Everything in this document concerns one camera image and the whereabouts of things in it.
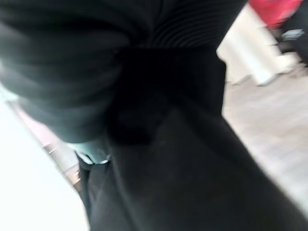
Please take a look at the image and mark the dark grey garment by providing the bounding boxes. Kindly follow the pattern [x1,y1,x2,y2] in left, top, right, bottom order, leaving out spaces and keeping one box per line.
[77,95,308,231]

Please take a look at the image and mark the white bed sheet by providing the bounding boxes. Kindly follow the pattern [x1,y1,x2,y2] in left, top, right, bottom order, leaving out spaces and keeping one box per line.
[0,84,90,231]

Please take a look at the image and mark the red fabric item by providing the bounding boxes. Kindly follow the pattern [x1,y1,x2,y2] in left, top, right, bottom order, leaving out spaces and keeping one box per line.
[247,0,307,27]

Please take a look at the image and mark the black bag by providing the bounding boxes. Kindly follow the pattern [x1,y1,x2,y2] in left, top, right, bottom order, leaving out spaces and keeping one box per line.
[276,9,308,69]

